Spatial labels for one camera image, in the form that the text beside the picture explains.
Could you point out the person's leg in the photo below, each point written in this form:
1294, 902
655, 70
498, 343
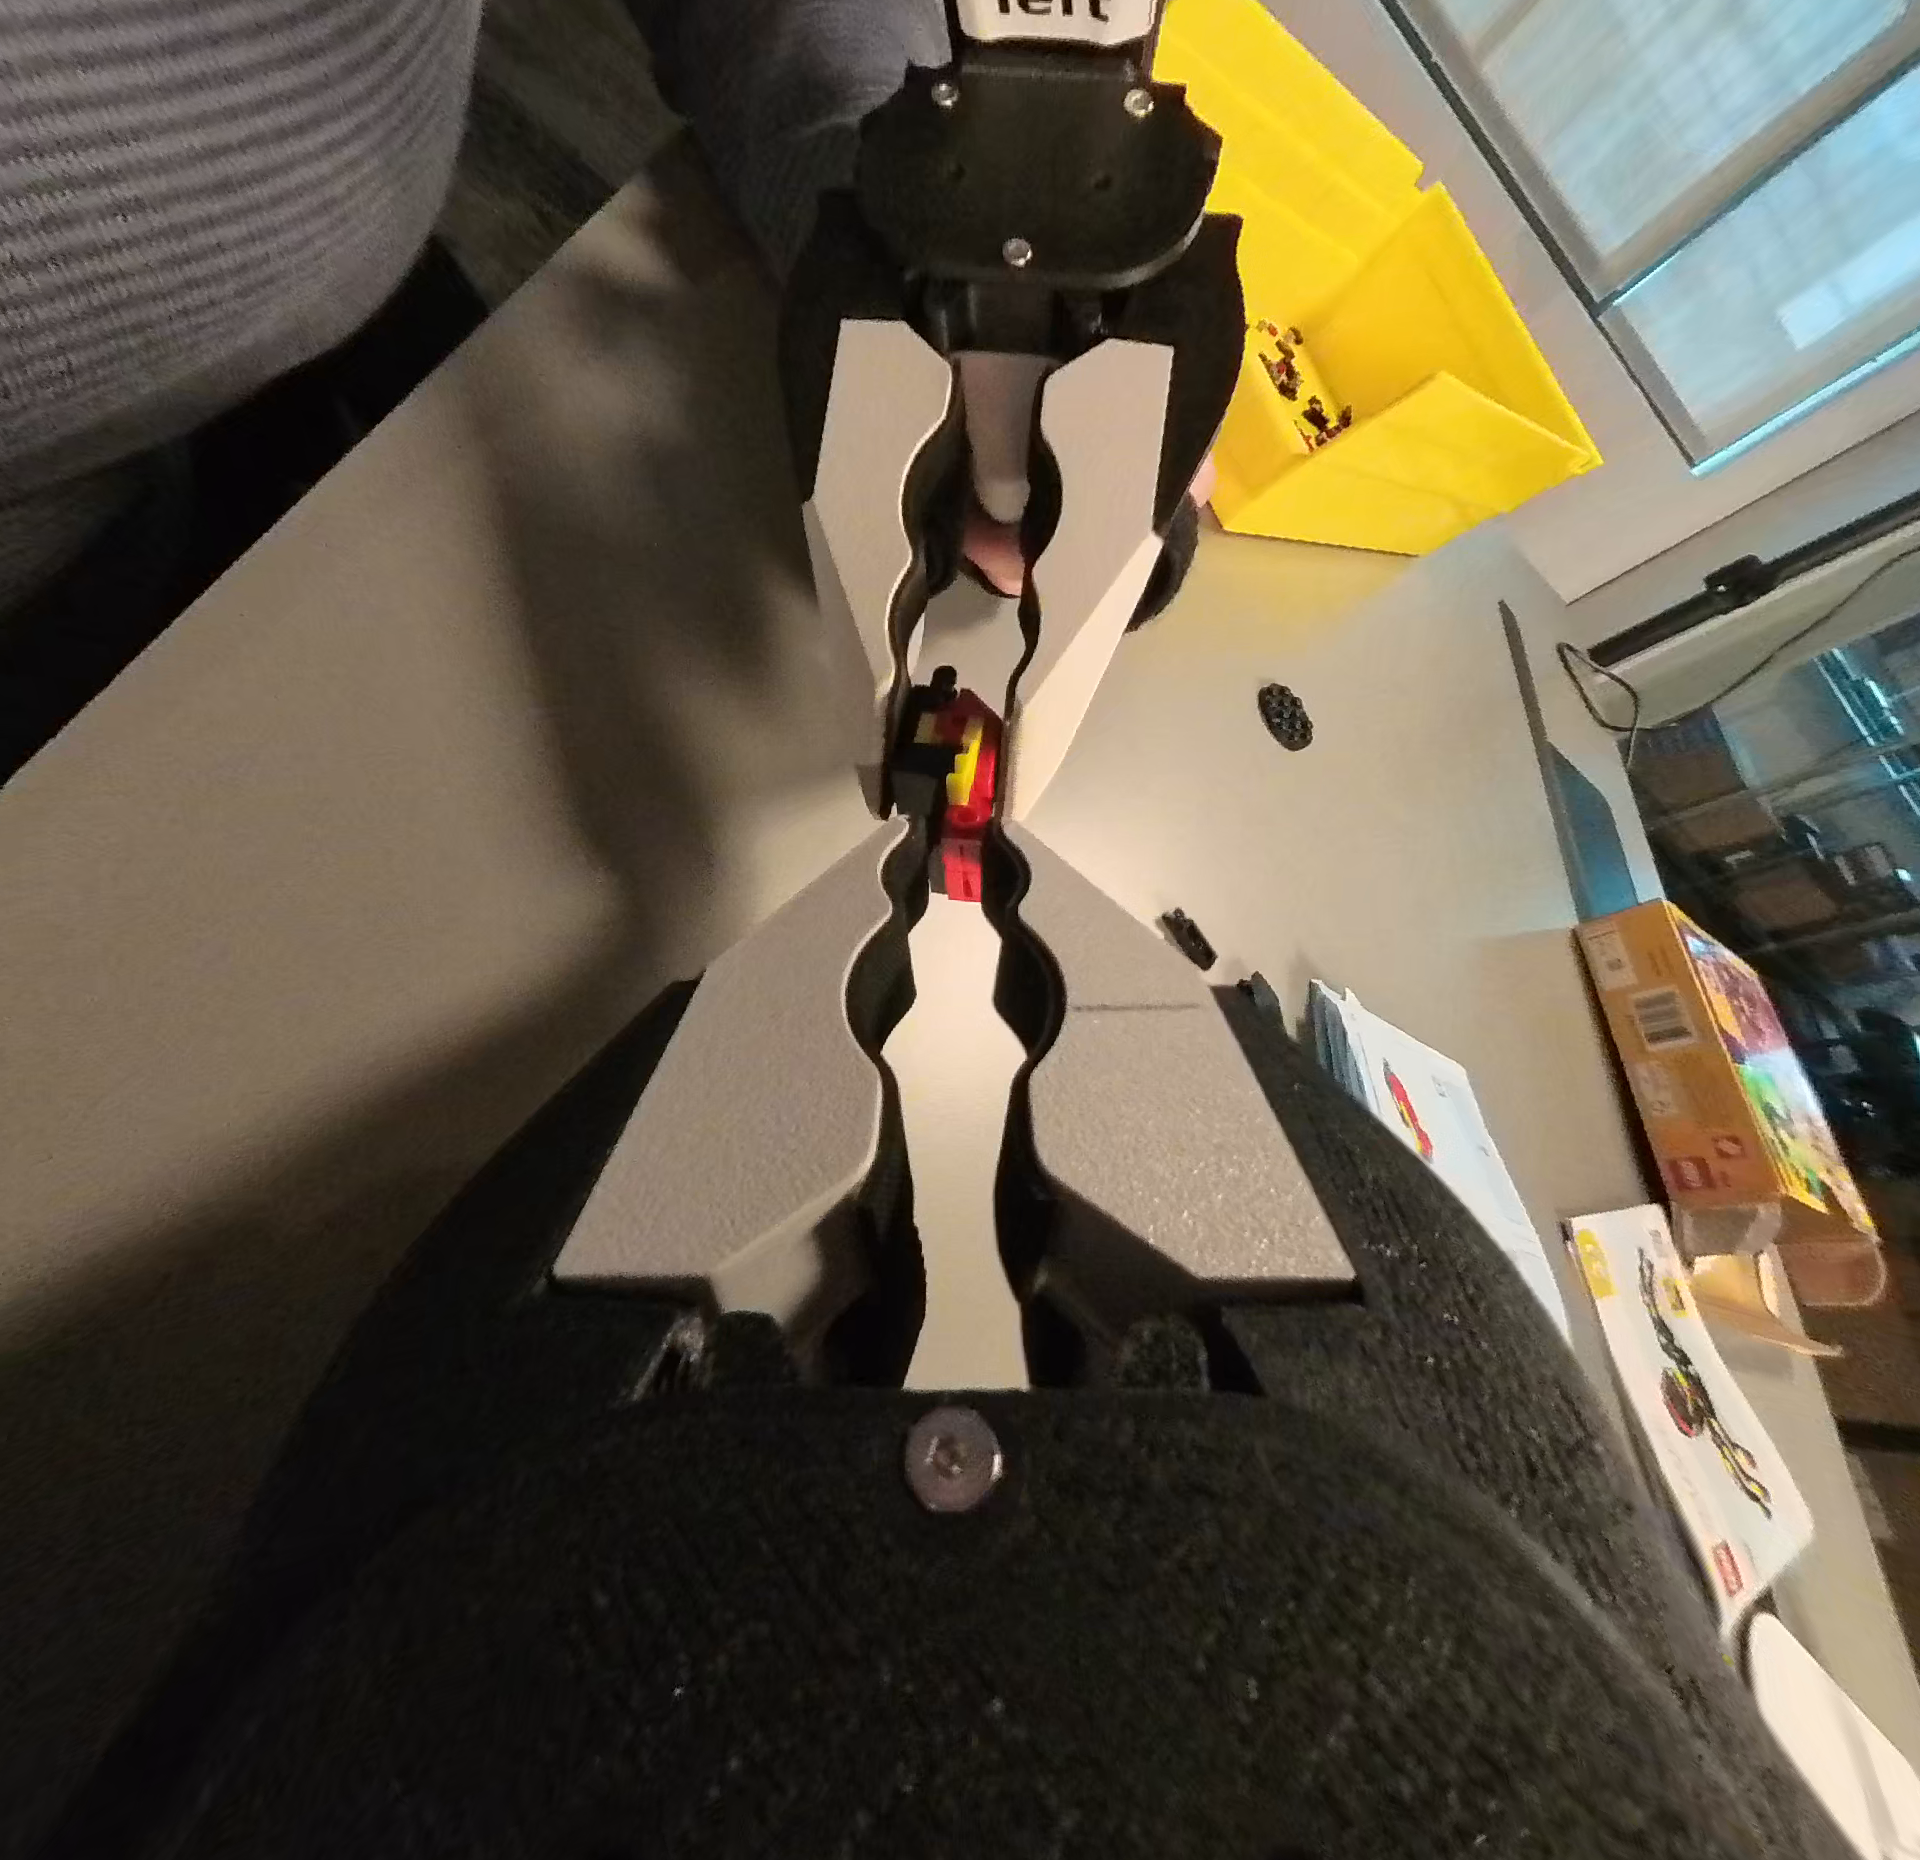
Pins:
151, 584

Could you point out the person's torso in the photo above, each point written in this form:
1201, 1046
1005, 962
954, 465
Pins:
180, 165

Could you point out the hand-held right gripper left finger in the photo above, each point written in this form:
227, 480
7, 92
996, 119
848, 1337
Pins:
718, 1140

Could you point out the red yellow lego body assembly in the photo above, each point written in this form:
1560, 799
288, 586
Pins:
966, 779

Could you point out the person's left forearm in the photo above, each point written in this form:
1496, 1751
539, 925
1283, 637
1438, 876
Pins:
778, 60

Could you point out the yellow plastic bin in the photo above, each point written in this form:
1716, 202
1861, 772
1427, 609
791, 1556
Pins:
1425, 465

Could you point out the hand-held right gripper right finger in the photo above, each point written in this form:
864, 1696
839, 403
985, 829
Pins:
1186, 1140

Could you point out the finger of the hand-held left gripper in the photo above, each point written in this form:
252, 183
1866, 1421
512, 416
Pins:
862, 465
1111, 465

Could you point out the person's left hand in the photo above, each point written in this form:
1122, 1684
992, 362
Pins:
993, 558

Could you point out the storage shelf with red boxes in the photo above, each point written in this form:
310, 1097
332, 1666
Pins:
1785, 841

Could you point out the colourful cardboard lego box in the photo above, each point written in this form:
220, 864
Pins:
1666, 1036

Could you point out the round black lego piece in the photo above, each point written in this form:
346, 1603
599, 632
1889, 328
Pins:
1286, 716

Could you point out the lego instruction booklet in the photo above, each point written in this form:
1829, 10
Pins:
1440, 1125
1680, 1381

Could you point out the closed lego instruction booklet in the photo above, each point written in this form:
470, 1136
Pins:
1680, 1381

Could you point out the loose lego bricks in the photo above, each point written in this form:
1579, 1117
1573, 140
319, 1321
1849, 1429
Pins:
1291, 367

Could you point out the black clip lego piece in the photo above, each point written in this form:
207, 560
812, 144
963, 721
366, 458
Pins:
1189, 938

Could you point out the window with blinds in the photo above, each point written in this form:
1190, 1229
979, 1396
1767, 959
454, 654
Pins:
1725, 136

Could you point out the black pole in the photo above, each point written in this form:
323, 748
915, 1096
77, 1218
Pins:
1725, 589

